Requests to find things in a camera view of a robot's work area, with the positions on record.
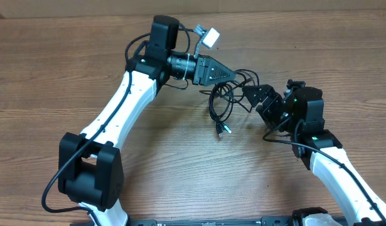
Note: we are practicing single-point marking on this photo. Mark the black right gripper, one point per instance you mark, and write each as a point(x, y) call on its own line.
point(265, 91)

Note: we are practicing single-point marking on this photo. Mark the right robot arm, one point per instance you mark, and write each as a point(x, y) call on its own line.
point(299, 112)

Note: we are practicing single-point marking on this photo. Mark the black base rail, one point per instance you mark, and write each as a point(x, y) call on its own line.
point(321, 218)

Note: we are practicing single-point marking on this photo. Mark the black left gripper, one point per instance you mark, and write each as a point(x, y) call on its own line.
point(204, 67)

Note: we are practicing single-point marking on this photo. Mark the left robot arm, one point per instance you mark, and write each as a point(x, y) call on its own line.
point(90, 168)

